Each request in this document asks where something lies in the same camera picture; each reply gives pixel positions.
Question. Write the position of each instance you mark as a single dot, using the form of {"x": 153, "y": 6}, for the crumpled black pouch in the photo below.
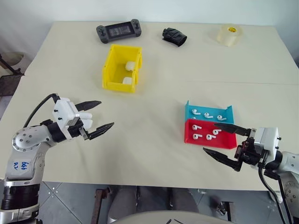
{"x": 174, "y": 36}

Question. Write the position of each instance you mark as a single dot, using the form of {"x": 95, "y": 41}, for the blue plastic tray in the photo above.
{"x": 210, "y": 109}

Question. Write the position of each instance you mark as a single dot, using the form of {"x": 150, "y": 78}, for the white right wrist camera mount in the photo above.
{"x": 267, "y": 140}

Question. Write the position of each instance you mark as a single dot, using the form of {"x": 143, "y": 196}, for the white bucket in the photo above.
{"x": 12, "y": 59}

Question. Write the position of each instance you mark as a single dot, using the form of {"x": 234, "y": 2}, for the dark metal stand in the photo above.
{"x": 9, "y": 85}

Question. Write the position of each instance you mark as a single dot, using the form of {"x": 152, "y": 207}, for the rusty metal bracket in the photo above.
{"x": 101, "y": 205}

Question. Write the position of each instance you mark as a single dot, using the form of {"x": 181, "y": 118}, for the white closed charging case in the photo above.
{"x": 130, "y": 66}
{"x": 127, "y": 81}

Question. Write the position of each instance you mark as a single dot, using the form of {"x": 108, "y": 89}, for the yellow plastic bin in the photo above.
{"x": 109, "y": 70}

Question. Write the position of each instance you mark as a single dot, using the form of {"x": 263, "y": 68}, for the black handheld game console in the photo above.
{"x": 119, "y": 30}

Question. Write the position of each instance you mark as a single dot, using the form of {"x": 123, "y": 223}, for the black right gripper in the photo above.
{"x": 248, "y": 154}

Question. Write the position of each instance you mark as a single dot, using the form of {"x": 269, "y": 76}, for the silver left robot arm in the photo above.
{"x": 25, "y": 140}

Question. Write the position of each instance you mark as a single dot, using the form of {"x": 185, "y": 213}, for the red plastic tray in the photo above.
{"x": 210, "y": 143}

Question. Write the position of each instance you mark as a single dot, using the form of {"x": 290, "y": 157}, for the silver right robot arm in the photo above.
{"x": 290, "y": 161}

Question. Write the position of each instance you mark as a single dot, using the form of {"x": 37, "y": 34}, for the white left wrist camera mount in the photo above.
{"x": 64, "y": 109}

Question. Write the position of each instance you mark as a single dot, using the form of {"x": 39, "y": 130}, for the small metal bracket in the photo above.
{"x": 223, "y": 210}

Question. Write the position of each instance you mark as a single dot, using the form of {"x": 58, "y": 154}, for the white earbud case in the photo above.
{"x": 85, "y": 115}

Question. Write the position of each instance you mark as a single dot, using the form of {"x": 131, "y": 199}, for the clear tape roll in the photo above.
{"x": 230, "y": 35}

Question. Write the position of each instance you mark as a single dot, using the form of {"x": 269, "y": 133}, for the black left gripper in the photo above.
{"x": 75, "y": 130}

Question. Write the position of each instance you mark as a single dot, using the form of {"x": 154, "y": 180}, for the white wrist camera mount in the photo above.
{"x": 267, "y": 140}
{"x": 64, "y": 109}

